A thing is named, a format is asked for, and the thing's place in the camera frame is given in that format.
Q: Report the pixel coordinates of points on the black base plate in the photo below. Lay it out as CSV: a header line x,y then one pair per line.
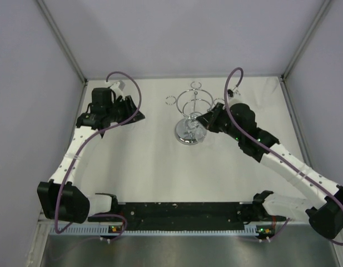
x,y
187,216

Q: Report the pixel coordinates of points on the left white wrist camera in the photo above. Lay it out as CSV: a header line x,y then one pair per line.
x,y
116,86

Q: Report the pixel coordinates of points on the chrome wine glass rack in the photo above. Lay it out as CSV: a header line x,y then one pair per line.
x,y
191,100

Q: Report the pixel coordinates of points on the aluminium frame post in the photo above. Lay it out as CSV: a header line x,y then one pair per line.
x,y
60,39
309,34

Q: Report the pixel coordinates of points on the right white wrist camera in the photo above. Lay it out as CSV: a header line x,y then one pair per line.
x,y
233,95

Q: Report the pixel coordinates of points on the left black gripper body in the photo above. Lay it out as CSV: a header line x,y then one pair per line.
x,y
119,109

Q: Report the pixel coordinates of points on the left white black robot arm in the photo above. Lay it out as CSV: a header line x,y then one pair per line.
x,y
69,195

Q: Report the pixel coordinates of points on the grey slotted cable duct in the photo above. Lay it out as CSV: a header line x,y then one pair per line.
x,y
114,230

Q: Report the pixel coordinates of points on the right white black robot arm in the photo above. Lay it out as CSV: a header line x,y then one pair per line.
x,y
322,206

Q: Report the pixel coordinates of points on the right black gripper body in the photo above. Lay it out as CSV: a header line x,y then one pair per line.
x,y
227,128

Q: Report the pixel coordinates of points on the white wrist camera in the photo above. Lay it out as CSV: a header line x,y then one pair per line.
x,y
116,86
233,95

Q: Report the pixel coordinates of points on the aluminium frame post left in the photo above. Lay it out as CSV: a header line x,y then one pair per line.
x,y
60,39

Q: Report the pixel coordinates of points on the aluminium frame post right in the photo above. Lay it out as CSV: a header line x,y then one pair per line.
x,y
309,34

